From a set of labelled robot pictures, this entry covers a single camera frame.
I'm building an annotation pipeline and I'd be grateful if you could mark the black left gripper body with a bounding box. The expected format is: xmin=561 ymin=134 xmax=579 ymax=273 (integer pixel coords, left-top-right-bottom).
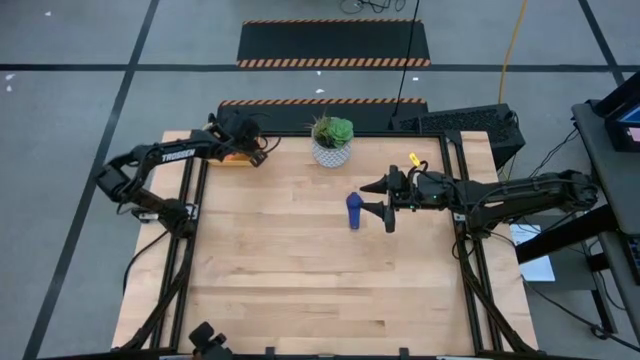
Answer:
xmin=219 ymin=113 xmax=264 ymax=154

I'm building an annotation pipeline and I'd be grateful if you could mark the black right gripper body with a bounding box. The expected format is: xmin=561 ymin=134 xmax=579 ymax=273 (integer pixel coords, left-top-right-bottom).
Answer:
xmin=384 ymin=164 xmax=454 ymax=234

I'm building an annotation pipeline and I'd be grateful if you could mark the small purple measuring cup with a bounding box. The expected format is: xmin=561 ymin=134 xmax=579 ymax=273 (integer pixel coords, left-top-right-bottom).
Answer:
xmin=345 ymin=191 xmax=365 ymax=231

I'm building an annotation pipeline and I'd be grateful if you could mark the yellow-orange plastic basket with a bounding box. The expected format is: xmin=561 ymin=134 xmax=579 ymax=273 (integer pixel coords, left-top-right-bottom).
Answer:
xmin=201 ymin=121 xmax=254 ymax=168

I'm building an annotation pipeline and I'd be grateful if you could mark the black hazard-striped floor mat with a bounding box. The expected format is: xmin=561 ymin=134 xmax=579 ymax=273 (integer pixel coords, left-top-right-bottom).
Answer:
xmin=235 ymin=18 xmax=432 ymax=69
xmin=216 ymin=97 xmax=430 ymax=134

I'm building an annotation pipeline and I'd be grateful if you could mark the succulent in white geometric pot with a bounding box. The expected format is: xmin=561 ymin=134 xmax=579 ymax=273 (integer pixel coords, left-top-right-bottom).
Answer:
xmin=305 ymin=113 xmax=357 ymax=169

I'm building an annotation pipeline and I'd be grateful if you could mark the white paper sheet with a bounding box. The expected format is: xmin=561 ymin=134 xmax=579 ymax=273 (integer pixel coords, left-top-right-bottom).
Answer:
xmin=509 ymin=223 xmax=557 ymax=284

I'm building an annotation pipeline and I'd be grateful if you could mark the grey side desk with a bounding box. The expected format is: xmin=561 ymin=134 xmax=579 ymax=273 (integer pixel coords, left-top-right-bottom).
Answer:
xmin=571 ymin=98 xmax=640 ymax=360

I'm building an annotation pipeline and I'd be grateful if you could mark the black laptop with lit screen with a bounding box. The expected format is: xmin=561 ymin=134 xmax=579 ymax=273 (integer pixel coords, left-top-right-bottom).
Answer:
xmin=593 ymin=71 xmax=640 ymax=154

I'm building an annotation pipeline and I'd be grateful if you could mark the black aluminium table frame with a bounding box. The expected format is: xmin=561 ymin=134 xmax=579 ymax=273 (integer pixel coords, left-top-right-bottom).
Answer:
xmin=112 ymin=128 xmax=539 ymax=360

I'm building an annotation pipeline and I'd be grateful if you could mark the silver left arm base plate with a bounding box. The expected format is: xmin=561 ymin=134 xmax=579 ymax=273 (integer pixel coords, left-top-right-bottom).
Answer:
xmin=133 ymin=202 xmax=199 ymax=224

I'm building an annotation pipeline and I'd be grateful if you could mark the black floor cable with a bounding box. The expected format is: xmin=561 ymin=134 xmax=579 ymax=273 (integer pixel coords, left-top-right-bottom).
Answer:
xmin=393 ymin=0 xmax=422 ymax=117

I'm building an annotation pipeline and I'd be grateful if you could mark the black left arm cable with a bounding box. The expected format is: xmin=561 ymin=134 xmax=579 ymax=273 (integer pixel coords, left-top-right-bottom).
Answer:
xmin=121 ymin=228 xmax=172 ymax=297

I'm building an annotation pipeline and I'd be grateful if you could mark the yellow hanging cable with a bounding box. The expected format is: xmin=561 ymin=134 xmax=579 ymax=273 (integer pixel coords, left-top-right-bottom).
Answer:
xmin=498 ymin=0 xmax=529 ymax=105

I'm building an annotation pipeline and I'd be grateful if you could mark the coiled black cable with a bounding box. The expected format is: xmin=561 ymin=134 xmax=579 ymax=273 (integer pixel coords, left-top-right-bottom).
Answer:
xmin=339 ymin=0 xmax=407 ymax=15

